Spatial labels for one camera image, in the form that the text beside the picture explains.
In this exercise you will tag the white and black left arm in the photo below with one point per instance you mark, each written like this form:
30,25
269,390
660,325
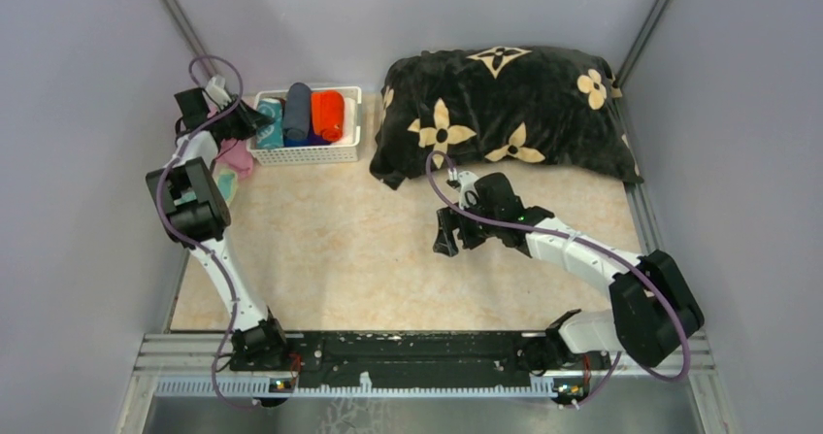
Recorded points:
195,214

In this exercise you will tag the blue rolled towel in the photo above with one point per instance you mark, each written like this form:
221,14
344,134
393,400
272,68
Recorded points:
289,143

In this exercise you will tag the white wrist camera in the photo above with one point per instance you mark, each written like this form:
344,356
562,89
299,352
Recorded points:
216,91
465,183

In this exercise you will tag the white plastic basket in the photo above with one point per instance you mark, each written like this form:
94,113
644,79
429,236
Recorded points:
334,153

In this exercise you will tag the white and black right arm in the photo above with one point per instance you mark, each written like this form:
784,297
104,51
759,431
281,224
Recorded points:
652,312

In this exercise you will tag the white rolled towel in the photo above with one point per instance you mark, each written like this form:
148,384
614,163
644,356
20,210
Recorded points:
349,124

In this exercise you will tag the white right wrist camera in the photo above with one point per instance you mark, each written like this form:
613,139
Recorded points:
465,183

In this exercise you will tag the patterned teal yellow towel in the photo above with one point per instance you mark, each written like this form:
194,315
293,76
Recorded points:
270,137

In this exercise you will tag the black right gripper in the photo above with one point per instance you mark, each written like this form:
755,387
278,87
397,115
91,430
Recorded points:
450,218

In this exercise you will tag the small teal yellow towel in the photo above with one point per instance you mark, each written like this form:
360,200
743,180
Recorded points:
226,180

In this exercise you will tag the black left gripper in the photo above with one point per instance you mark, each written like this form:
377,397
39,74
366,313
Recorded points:
249,118

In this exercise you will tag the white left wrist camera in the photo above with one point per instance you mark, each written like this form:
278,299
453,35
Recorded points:
216,91

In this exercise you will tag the orange towel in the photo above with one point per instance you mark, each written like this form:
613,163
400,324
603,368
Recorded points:
328,115

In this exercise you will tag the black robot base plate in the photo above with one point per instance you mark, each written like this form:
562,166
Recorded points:
413,360

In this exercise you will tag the aluminium frame rail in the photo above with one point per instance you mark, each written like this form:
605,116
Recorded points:
182,383

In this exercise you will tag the purple rolled towel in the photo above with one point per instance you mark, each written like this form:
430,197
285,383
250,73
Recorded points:
316,140

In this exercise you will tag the pink towel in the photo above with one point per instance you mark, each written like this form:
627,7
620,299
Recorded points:
238,158

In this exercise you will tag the grey rolled towel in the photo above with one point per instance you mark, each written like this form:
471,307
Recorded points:
297,120

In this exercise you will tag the black floral pillow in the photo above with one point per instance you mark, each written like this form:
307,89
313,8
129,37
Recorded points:
534,104

